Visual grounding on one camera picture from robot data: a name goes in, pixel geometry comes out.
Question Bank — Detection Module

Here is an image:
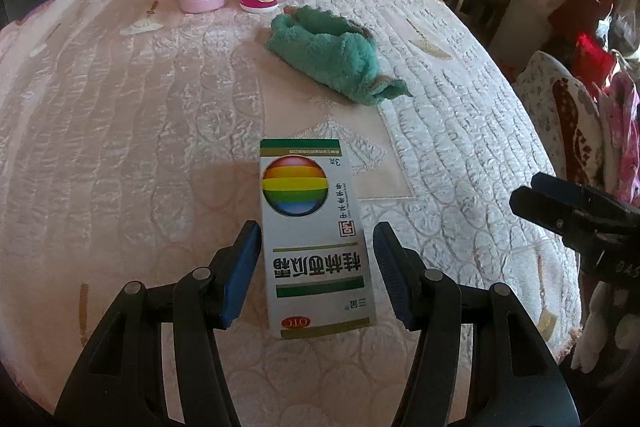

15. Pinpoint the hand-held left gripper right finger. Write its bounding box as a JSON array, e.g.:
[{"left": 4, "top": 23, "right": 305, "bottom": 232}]
[{"left": 372, "top": 221, "right": 582, "bottom": 427}]

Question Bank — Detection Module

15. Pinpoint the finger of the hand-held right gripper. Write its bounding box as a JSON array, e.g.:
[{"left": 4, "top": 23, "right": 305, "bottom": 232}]
[
  {"left": 530, "top": 172, "right": 640, "bottom": 221},
  {"left": 510, "top": 186, "right": 640, "bottom": 254}
]

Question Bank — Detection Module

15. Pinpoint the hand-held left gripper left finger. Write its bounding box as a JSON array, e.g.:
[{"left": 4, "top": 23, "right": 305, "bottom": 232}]
[{"left": 54, "top": 220, "right": 263, "bottom": 427}]

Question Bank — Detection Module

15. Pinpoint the white medicine box rainbow logo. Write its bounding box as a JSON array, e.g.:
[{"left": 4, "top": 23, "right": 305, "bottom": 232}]
[{"left": 259, "top": 138, "right": 378, "bottom": 339}]

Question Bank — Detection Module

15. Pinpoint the white fleece clothing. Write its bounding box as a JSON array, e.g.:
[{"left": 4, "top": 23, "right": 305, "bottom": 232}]
[{"left": 570, "top": 282, "right": 640, "bottom": 373}]

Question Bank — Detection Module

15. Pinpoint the pink floral blanket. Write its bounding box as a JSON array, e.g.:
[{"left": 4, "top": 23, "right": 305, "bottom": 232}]
[{"left": 597, "top": 52, "right": 640, "bottom": 208}]

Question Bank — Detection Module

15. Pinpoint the sofa with patterned cover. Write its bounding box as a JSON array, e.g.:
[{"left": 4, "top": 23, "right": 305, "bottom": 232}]
[{"left": 512, "top": 51, "right": 608, "bottom": 188}]

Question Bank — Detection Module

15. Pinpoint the green towel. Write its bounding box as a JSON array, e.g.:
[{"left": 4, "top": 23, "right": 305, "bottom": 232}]
[{"left": 265, "top": 5, "right": 413, "bottom": 106}]

